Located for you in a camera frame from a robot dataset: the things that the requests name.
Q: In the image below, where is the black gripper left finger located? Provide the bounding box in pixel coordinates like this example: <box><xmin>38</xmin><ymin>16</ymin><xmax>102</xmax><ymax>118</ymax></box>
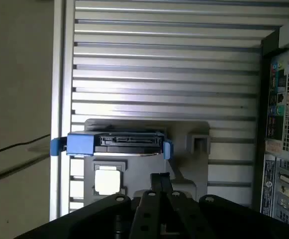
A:
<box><xmin>14</xmin><ymin>173</ymin><xmax>163</xmax><ymax>239</ymax></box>

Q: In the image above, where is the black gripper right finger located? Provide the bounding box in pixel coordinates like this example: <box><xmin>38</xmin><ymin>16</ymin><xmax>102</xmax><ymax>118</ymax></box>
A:
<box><xmin>161</xmin><ymin>173</ymin><xmax>289</xmax><ymax>239</ymax></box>

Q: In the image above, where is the hard disk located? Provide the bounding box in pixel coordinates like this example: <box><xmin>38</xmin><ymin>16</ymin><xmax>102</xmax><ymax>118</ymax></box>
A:
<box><xmin>50</xmin><ymin>130</ymin><xmax>174</xmax><ymax>160</ymax></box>

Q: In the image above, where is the gray plastic parts rack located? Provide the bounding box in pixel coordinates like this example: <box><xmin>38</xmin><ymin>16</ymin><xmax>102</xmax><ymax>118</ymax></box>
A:
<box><xmin>69</xmin><ymin>119</ymin><xmax>211</xmax><ymax>207</ymax></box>

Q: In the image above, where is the silver CPU chip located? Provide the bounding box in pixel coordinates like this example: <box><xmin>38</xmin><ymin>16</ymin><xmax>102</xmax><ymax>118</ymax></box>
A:
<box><xmin>94</xmin><ymin>168</ymin><xmax>122</xmax><ymax>196</ymax></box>

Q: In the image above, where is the thin black floor cable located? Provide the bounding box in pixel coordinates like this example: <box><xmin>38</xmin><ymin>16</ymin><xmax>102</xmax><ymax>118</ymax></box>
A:
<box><xmin>0</xmin><ymin>133</ymin><xmax>51</xmax><ymax>157</ymax></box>

